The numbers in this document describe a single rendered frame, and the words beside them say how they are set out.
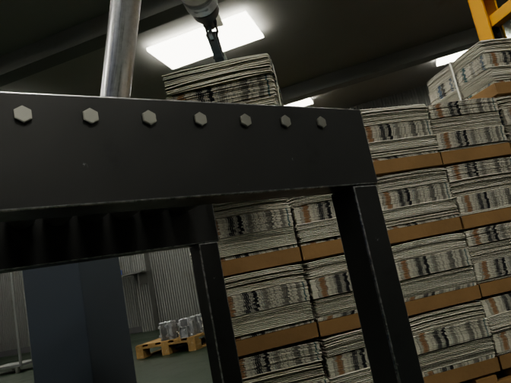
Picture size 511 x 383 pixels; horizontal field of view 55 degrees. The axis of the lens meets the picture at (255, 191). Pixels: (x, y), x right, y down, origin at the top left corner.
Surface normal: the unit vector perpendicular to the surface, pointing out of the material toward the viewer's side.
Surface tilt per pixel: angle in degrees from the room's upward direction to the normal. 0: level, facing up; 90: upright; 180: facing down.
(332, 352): 90
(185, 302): 90
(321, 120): 90
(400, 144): 90
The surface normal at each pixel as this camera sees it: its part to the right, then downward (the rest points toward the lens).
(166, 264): -0.32, -0.11
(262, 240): 0.23, -0.21
